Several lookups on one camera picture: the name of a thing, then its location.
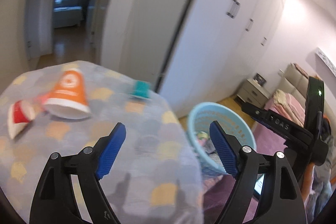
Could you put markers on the pink packet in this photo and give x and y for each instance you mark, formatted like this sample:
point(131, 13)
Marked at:
point(41, 99)

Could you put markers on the photo frame on nightstand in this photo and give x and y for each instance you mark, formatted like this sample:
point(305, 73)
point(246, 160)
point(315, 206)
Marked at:
point(259, 79)

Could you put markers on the light blue laundry basket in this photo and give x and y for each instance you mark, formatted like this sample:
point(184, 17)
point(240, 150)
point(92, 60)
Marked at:
point(217, 134)

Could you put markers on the folded blankets on bed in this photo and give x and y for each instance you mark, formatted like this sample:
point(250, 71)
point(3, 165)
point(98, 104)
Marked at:
point(289, 107)

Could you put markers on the distant blue bed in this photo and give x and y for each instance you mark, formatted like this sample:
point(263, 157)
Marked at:
point(67, 13)

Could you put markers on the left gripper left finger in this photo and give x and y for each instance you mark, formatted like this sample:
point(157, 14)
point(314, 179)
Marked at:
point(54, 200)

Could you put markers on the smartphone with lit screen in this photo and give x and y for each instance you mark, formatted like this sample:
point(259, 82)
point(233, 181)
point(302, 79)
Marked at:
point(258, 186)

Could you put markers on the red paper cup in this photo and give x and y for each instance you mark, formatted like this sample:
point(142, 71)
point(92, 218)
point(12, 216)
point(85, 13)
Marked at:
point(20, 114)

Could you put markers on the teal packet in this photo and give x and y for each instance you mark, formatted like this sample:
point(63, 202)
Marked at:
point(141, 90)

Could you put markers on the orange paper cup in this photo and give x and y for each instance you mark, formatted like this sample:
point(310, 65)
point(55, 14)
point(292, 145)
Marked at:
point(68, 98)

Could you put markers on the white wardrobe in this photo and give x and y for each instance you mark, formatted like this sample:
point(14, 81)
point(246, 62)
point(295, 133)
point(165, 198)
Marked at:
point(218, 47)

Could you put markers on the beige padded headboard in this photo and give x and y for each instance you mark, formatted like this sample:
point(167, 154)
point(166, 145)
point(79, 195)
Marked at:
point(295, 82)

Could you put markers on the grey bedside table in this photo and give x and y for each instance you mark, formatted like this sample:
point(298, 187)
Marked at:
point(250, 91)

